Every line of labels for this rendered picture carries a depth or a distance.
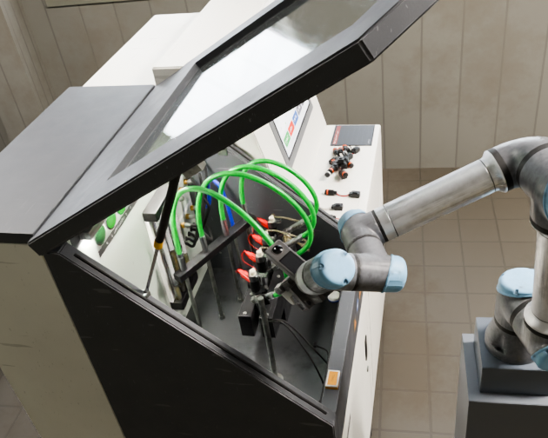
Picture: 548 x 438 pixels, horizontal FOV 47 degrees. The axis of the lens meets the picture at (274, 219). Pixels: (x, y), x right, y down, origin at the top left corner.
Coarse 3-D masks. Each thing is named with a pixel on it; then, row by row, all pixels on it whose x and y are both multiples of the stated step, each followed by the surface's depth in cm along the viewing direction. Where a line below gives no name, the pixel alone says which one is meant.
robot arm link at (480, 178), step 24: (504, 144) 128; (528, 144) 124; (480, 168) 128; (504, 168) 126; (432, 192) 129; (456, 192) 128; (480, 192) 128; (360, 216) 134; (384, 216) 131; (408, 216) 130; (432, 216) 130; (384, 240) 132
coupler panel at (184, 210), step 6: (180, 180) 190; (186, 180) 192; (180, 186) 190; (186, 186) 195; (180, 198) 185; (186, 198) 195; (180, 204) 191; (186, 204) 195; (180, 210) 191; (186, 210) 196; (192, 210) 201; (180, 216) 191; (186, 216) 195; (192, 216) 194; (180, 222) 191; (186, 222) 191; (192, 222) 201; (186, 228) 196; (186, 234) 196
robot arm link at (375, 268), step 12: (360, 240) 128; (372, 240) 128; (348, 252) 130; (360, 252) 126; (372, 252) 124; (384, 252) 126; (360, 264) 120; (372, 264) 121; (384, 264) 122; (396, 264) 122; (360, 276) 120; (372, 276) 121; (384, 276) 121; (396, 276) 122; (360, 288) 121; (372, 288) 122; (384, 288) 122; (396, 288) 123
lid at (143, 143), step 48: (288, 0) 152; (336, 0) 123; (384, 0) 93; (432, 0) 89; (240, 48) 150; (288, 48) 118; (336, 48) 90; (384, 48) 88; (192, 96) 142; (240, 96) 105; (288, 96) 94; (144, 144) 136; (192, 144) 103; (96, 192) 121; (144, 192) 112; (48, 240) 125
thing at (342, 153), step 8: (344, 144) 235; (336, 152) 235; (344, 152) 232; (352, 152) 235; (336, 160) 228; (344, 160) 227; (336, 168) 224; (344, 168) 224; (328, 176) 221; (344, 176) 220
